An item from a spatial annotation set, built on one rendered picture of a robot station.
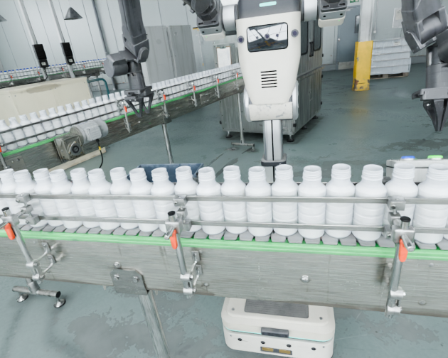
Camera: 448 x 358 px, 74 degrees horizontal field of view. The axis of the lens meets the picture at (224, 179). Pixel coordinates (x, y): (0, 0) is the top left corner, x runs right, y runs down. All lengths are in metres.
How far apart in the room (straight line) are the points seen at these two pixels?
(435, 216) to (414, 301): 0.21
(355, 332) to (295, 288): 1.10
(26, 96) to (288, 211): 4.23
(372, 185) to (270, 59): 0.67
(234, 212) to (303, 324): 0.91
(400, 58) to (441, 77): 9.28
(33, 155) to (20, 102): 2.52
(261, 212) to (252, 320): 0.92
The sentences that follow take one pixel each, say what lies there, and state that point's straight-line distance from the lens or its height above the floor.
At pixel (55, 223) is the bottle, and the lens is 0.98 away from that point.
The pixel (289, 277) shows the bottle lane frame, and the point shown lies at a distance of 0.76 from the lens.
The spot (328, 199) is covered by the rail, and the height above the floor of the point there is 1.11.
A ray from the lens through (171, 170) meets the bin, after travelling 1.40.
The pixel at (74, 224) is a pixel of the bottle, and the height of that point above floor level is 1.01.
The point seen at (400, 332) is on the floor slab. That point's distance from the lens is 1.92.
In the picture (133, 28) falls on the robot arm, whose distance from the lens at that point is 1.05.
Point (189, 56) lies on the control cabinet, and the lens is 7.72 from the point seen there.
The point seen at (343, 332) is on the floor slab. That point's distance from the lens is 1.84.
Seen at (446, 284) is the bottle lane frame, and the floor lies 0.92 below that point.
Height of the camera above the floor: 1.43
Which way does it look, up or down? 25 degrees down
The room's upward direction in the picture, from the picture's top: 7 degrees counter-clockwise
